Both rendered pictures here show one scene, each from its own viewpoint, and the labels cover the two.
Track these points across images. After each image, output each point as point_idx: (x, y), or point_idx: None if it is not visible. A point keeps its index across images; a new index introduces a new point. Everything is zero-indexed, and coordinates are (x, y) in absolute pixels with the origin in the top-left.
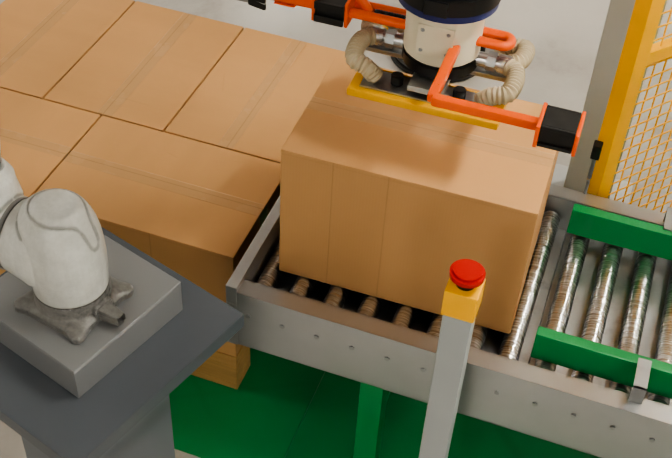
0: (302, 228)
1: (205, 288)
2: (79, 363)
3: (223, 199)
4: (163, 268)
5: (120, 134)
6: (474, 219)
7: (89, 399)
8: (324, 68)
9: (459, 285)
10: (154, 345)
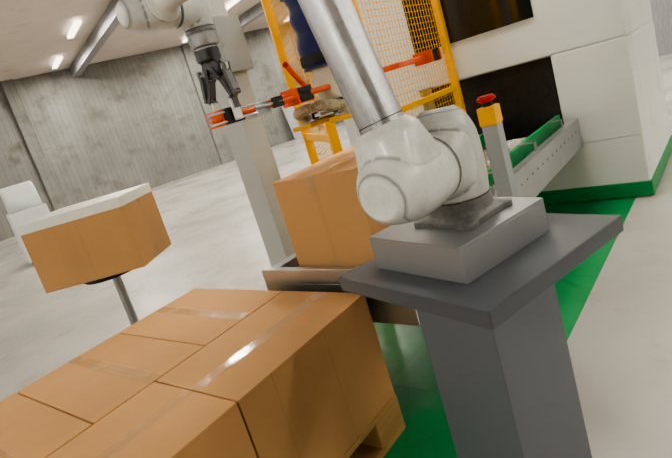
0: (379, 224)
1: (362, 344)
2: (533, 198)
3: (302, 306)
4: None
5: (190, 365)
6: None
7: (549, 227)
8: (196, 296)
9: (494, 97)
10: None
